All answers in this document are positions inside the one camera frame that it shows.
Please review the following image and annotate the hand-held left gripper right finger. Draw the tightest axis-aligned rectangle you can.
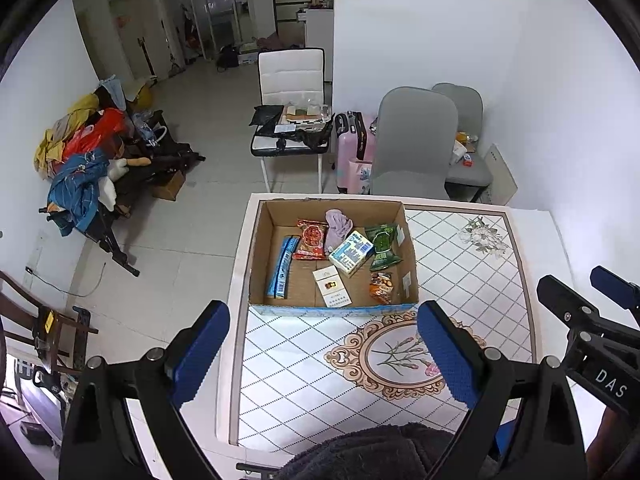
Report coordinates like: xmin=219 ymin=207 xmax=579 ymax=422
xmin=416 ymin=300 xmax=587 ymax=480

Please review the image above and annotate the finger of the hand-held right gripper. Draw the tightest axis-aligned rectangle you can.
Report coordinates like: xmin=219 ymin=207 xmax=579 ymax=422
xmin=590 ymin=266 xmax=640 ymax=312
xmin=536 ymin=274 xmax=602 ymax=334

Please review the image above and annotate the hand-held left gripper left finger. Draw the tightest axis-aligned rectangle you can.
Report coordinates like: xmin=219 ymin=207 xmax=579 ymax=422
xmin=59 ymin=300 xmax=232 ymax=480

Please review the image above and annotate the small orange snack packet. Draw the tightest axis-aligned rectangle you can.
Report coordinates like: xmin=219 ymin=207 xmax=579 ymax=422
xmin=369 ymin=271 xmax=394 ymax=305

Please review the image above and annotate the long blue packet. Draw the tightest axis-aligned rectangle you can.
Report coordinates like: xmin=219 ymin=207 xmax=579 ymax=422
xmin=266 ymin=235 xmax=301 ymax=299

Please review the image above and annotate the green snack packet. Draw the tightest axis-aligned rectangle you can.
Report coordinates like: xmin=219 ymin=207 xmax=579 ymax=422
xmin=364 ymin=223 xmax=403 ymax=272

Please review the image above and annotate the white cigarette pack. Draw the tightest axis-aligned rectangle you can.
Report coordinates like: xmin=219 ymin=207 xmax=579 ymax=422
xmin=312 ymin=266 xmax=352 ymax=308

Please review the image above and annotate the blue and yellow tissue pack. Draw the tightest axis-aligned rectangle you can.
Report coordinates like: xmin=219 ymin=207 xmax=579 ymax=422
xmin=328 ymin=230 xmax=376 ymax=277

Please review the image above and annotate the red snack packet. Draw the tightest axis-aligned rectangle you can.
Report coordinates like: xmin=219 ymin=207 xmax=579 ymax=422
xmin=292 ymin=218 xmax=329 ymax=261

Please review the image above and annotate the purple sock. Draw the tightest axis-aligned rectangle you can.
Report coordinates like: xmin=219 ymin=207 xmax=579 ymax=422
xmin=324 ymin=209 xmax=357 ymax=255

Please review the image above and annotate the person's right forearm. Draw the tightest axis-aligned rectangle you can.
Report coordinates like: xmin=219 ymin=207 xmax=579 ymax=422
xmin=584 ymin=405 xmax=640 ymax=480

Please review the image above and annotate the floral printed table mat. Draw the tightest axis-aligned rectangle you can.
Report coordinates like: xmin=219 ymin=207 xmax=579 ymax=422
xmin=229 ymin=195 xmax=543 ymax=453

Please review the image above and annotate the dark fleece clothing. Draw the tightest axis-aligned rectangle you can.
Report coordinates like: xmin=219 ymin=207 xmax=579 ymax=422
xmin=280 ymin=422 xmax=501 ymax=480

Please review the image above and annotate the beige board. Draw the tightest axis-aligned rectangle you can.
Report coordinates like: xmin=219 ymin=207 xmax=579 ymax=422
xmin=482 ymin=142 xmax=518 ymax=206

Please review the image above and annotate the dark wooden chair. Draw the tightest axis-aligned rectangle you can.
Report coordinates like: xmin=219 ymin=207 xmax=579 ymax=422
xmin=0 ymin=270 xmax=99 ymax=376

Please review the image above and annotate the small brown cardboard box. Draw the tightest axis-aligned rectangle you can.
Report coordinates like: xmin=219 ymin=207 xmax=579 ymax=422
xmin=151 ymin=169 xmax=187 ymax=202

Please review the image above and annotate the clothes pile on rack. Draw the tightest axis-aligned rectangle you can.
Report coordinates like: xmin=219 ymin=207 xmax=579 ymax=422
xmin=39 ymin=110 xmax=206 ymax=278

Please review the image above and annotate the pink paper bag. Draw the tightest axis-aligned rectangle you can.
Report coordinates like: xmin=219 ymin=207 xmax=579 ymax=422
xmin=347 ymin=157 xmax=374 ymax=195

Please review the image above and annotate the white plush toy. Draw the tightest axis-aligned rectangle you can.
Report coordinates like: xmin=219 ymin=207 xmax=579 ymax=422
xmin=100 ymin=156 xmax=152 ymax=211

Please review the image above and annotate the blue patterned cloth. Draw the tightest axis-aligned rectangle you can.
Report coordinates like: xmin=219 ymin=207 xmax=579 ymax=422
xmin=47 ymin=150 xmax=112 ymax=237

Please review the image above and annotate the grey shell chair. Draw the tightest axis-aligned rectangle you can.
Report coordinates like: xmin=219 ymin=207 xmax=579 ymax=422
xmin=431 ymin=82 xmax=493 ymax=203
xmin=370 ymin=86 xmax=460 ymax=201

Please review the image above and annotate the pink suitcase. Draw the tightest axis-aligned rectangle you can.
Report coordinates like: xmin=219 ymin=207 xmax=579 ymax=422
xmin=334 ymin=111 xmax=378 ymax=195

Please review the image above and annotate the black bag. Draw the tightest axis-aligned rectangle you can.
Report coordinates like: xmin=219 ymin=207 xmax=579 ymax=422
xmin=250 ymin=104 xmax=335 ymax=151

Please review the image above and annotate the red plastic bag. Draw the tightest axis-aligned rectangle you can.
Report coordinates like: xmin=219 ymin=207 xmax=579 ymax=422
xmin=61 ymin=108 xmax=127 ymax=161

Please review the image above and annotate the yellow cloth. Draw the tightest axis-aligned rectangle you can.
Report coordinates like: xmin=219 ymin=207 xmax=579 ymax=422
xmin=34 ymin=92 xmax=101 ymax=178

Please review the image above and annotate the pile of papers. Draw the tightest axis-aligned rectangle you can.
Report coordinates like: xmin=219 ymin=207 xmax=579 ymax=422
xmin=282 ymin=102 xmax=333 ymax=126

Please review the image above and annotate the light blue cloth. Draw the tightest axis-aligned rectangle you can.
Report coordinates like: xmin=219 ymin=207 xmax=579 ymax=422
xmin=100 ymin=75 xmax=126 ymax=111

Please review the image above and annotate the white padded chair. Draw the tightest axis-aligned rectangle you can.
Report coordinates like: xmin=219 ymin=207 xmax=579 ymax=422
xmin=250 ymin=48 xmax=335 ymax=193

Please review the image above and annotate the black backpack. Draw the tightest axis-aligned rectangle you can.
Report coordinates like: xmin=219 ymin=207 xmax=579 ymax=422
xmin=216 ymin=45 xmax=241 ymax=70

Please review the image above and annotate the thin floor cable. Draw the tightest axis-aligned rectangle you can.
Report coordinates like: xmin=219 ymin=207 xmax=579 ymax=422
xmin=25 ymin=262 xmax=108 ymax=297

